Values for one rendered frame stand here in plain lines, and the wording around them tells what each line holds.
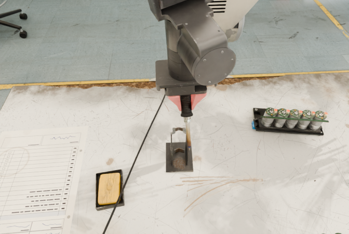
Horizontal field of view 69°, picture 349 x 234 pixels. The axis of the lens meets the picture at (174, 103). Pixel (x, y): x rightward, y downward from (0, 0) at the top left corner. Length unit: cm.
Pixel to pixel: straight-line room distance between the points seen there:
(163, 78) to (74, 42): 198
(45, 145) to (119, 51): 157
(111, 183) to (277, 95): 49
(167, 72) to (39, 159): 38
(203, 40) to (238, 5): 55
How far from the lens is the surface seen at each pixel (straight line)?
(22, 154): 69
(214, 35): 30
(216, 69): 32
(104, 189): 56
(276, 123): 66
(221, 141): 63
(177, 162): 59
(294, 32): 257
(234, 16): 86
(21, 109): 79
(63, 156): 65
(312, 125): 69
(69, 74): 204
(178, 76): 41
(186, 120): 50
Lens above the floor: 127
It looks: 48 degrees down
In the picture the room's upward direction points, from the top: straight up
